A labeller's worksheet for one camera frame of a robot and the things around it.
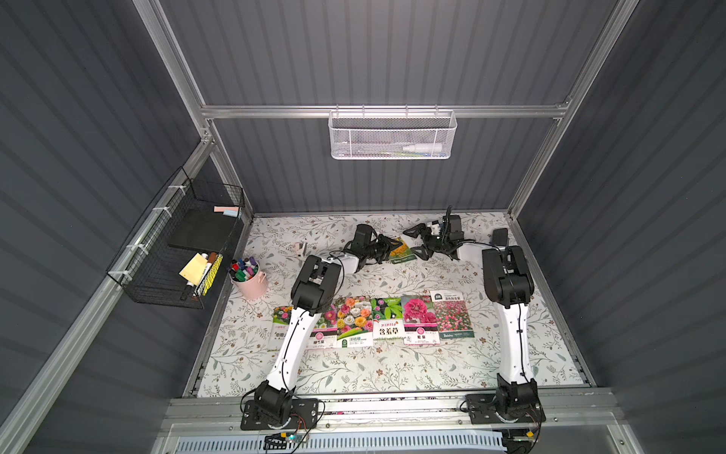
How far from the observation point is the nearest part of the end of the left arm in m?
0.93

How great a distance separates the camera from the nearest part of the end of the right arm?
2.90 feet

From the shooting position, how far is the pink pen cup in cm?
89

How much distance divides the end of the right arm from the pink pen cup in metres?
0.54

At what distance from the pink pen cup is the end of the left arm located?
0.30 meters
